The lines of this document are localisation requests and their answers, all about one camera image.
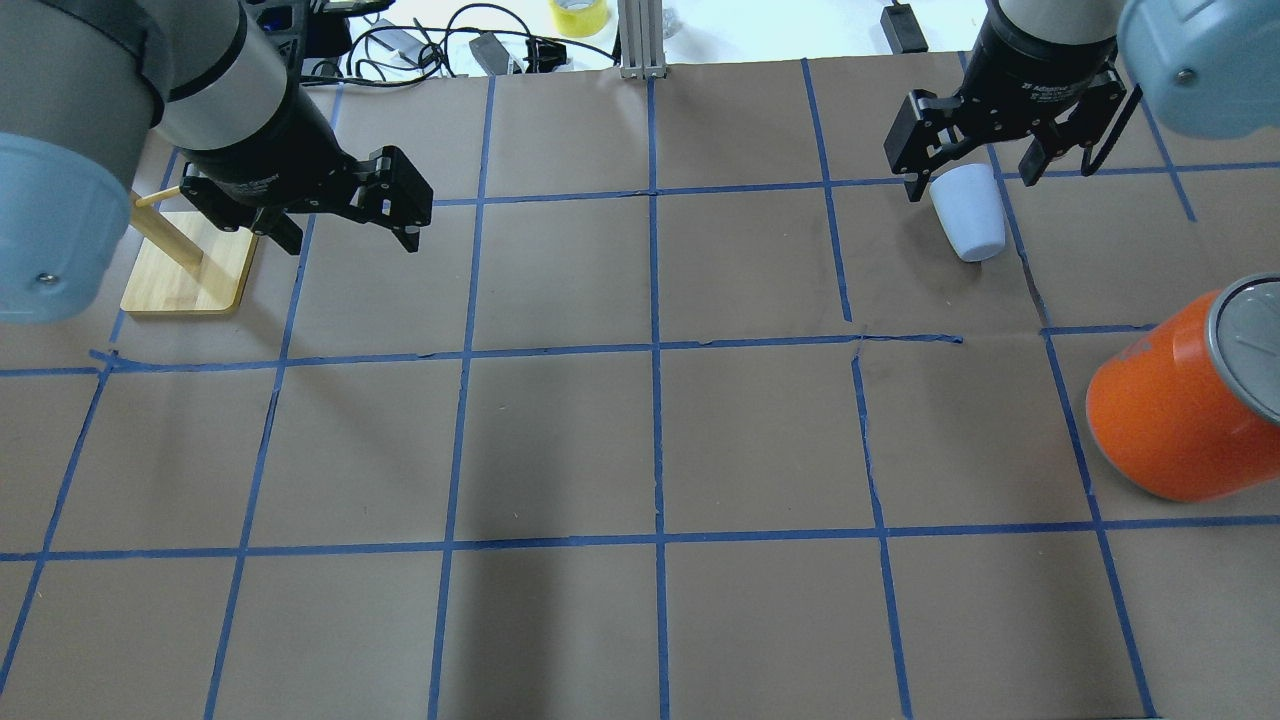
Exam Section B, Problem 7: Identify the aluminium frame post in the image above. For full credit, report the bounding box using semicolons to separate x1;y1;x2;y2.
617;0;668;79

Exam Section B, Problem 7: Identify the grey power brick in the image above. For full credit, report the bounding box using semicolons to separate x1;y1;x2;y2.
468;32;524;76

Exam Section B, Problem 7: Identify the wooden cup stand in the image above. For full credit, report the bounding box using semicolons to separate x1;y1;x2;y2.
120;187;257;316

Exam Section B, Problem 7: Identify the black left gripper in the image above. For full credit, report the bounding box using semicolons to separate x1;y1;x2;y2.
180;105;434;258

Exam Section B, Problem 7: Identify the orange can with grey lid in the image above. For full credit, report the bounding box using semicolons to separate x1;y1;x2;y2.
1085;273;1279;503

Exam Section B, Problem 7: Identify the yellow tape roll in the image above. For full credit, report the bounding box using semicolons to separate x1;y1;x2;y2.
548;0;611;38

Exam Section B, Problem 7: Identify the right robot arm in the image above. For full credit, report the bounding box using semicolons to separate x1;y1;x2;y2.
883;1;1279;202

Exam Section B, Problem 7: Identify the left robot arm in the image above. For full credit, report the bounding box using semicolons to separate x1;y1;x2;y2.
1;1;433;324

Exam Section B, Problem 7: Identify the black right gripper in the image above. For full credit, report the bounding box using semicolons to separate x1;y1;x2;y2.
883;1;1129;202

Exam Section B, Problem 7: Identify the light blue cup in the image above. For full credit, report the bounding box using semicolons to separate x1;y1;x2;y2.
929;163;1007;263

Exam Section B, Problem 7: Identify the black power adapter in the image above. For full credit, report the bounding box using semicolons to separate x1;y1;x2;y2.
879;1;931;55

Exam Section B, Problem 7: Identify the black cable bundle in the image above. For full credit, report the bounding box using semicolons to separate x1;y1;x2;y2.
300;3;616;88

